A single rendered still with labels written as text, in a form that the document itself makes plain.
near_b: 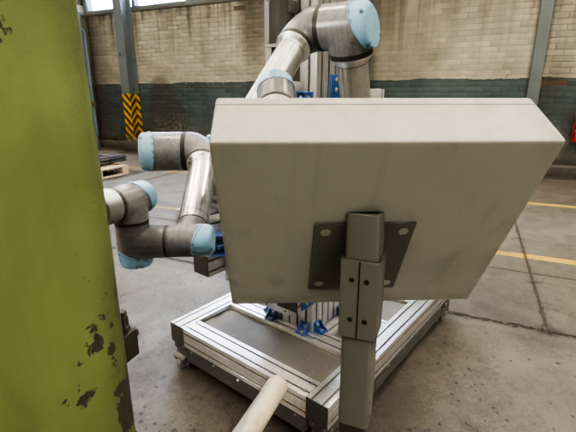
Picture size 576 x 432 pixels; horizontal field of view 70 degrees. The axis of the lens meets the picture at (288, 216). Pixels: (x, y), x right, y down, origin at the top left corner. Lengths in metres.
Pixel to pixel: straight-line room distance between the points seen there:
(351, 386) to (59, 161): 0.41
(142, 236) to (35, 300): 0.68
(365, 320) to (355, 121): 0.22
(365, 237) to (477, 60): 7.04
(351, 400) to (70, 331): 0.36
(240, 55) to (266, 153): 8.25
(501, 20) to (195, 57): 5.61
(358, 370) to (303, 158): 0.27
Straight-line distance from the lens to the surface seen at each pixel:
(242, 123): 0.41
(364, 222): 0.45
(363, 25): 1.11
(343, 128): 0.41
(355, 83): 1.17
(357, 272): 0.47
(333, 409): 1.51
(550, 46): 7.52
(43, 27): 0.30
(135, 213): 0.95
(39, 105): 0.29
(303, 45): 1.15
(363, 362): 0.52
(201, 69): 9.11
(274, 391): 0.88
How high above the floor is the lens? 1.20
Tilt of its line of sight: 16 degrees down
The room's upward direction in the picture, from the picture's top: straight up
